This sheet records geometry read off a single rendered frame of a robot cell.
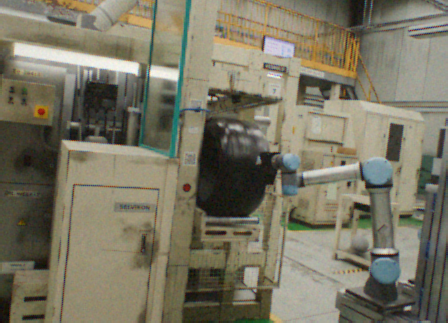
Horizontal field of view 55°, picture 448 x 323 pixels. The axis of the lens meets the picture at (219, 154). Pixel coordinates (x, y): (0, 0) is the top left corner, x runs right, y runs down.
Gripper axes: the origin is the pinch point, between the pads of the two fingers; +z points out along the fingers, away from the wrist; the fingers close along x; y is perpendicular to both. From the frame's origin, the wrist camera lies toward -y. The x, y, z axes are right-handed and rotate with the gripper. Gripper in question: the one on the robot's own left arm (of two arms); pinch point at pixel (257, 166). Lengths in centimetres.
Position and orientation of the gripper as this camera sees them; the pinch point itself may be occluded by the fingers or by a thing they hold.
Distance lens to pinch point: 230.1
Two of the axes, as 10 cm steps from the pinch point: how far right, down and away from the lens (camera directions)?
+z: -3.9, 0.3, 9.2
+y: 0.6, -10.0, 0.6
